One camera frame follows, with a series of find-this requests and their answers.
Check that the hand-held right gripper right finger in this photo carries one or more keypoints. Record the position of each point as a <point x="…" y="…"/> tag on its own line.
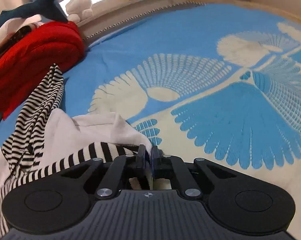
<point x="155" y="156"/>

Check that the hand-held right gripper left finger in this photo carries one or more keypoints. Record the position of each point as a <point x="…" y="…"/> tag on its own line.
<point x="143" y="156"/>

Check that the black white striped hoodie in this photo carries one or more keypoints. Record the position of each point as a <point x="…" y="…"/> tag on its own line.
<point x="65" y="125"/>

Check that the blue printed bed blanket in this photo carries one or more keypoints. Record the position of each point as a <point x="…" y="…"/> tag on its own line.
<point x="215" y="42"/>

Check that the red folded blanket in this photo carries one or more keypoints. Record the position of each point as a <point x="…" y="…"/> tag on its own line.
<point x="40" y="52"/>

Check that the white plush toy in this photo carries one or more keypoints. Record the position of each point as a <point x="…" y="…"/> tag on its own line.
<point x="79" y="7"/>

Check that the dark blue shark plush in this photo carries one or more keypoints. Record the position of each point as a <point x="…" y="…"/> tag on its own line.
<point x="40" y="2"/>

